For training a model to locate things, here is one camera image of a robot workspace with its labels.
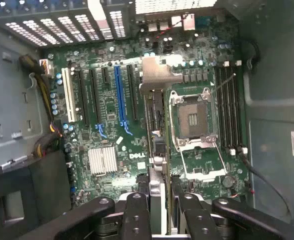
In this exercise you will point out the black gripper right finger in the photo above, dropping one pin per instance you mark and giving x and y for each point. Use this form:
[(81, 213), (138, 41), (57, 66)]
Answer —
[(197, 220)]

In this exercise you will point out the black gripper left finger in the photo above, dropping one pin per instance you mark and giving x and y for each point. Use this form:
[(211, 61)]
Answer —
[(134, 220)]

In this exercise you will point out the metal socket cover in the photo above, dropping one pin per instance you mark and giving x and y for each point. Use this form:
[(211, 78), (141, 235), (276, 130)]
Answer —
[(204, 175)]

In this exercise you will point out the round coin cell battery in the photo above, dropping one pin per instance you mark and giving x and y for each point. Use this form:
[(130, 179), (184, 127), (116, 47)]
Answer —
[(229, 181)]

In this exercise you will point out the silver finned heatsink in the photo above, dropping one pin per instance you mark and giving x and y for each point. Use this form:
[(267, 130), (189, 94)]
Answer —
[(102, 160)]

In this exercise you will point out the CPU socket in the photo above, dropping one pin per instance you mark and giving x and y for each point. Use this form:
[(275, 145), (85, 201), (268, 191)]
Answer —
[(194, 120)]

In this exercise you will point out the black plastic shroud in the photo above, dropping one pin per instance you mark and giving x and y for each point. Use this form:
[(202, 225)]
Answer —
[(37, 187)]

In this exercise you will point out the black RAM slot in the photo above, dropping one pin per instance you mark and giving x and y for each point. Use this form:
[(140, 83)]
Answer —
[(220, 112), (232, 112), (226, 112), (239, 112)]

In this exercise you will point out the green motherboard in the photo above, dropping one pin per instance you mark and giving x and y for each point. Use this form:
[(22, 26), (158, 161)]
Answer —
[(107, 105)]

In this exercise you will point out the blue expansion slot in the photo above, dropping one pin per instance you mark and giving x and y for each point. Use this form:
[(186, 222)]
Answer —
[(119, 95)]

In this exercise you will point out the thin metal locking lever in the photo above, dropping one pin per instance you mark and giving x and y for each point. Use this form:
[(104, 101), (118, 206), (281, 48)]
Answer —
[(223, 83)]

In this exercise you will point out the white expansion slot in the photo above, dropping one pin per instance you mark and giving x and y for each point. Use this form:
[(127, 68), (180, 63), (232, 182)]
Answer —
[(69, 95)]

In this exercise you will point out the short black expansion slot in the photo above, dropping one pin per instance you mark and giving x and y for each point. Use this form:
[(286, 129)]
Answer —
[(105, 75)]

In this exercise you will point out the grey computer case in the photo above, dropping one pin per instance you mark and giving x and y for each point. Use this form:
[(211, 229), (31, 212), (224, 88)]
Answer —
[(274, 75)]

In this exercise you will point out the white power connector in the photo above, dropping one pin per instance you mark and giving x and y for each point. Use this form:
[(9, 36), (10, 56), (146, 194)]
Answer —
[(46, 67)]

